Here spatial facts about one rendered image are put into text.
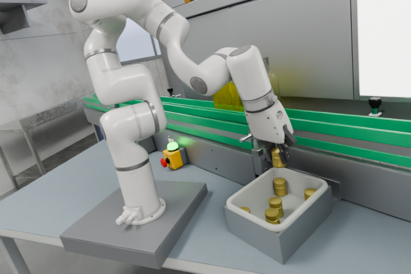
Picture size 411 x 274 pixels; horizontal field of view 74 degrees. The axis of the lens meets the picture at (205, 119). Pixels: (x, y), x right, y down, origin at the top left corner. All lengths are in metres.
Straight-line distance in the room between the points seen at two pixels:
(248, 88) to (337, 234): 0.40
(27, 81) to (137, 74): 3.36
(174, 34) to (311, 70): 0.48
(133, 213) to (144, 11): 0.52
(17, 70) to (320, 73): 3.60
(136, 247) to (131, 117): 0.32
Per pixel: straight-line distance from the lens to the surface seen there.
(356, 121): 0.84
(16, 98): 3.96
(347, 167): 0.80
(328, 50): 0.92
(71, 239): 0.89
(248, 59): 0.57
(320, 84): 0.96
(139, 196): 0.79
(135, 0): 0.68
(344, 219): 0.80
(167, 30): 0.68
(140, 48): 4.01
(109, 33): 0.82
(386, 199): 0.80
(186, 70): 0.61
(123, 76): 0.75
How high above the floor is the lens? 1.25
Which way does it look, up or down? 17 degrees down
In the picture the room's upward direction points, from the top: 12 degrees counter-clockwise
